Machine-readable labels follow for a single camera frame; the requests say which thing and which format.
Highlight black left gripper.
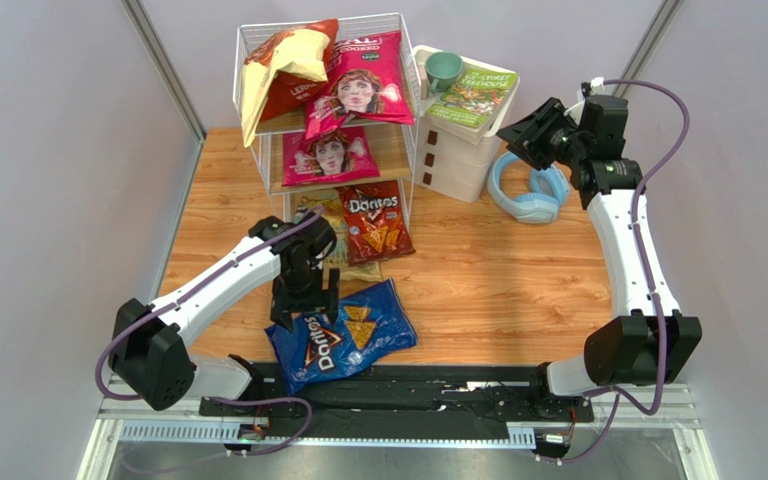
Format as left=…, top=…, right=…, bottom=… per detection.
left=271, top=263, right=339, bottom=333

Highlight blue Doritos bag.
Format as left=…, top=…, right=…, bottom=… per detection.
left=265, top=279, right=418, bottom=395

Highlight red Doritos bag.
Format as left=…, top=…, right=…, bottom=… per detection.
left=337, top=180, right=415, bottom=265

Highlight tan kettle chips bag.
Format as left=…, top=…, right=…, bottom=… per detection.
left=290, top=188, right=383, bottom=282

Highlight pink Real chips bag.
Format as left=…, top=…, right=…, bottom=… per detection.
left=305, top=30, right=414, bottom=140
left=282, top=127, right=380, bottom=187

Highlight cream orange chips bag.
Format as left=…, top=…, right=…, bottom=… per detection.
left=239, top=18, right=339, bottom=147

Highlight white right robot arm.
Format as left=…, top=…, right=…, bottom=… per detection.
left=497, top=94, right=702, bottom=403

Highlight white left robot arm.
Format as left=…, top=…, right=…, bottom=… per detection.
left=94, top=207, right=340, bottom=411

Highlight light blue headphones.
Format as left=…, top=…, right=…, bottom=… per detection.
left=486, top=152, right=571, bottom=224

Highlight green treehouse book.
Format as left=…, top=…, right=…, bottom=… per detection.
left=426, top=68, right=519, bottom=129

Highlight white drawer cabinet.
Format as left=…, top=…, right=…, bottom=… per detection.
left=415, top=57, right=520, bottom=203

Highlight green mug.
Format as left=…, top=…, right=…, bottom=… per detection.
left=424, top=51, right=464, bottom=93

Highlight pink cube adapter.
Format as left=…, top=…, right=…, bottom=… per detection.
left=417, top=62, right=430, bottom=99

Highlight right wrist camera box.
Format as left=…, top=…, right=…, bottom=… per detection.
left=580, top=77, right=606, bottom=98

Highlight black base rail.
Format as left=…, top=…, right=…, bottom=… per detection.
left=197, top=363, right=620, bottom=442

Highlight white wire wooden shelf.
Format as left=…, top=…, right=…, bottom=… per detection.
left=234, top=13, right=420, bottom=220

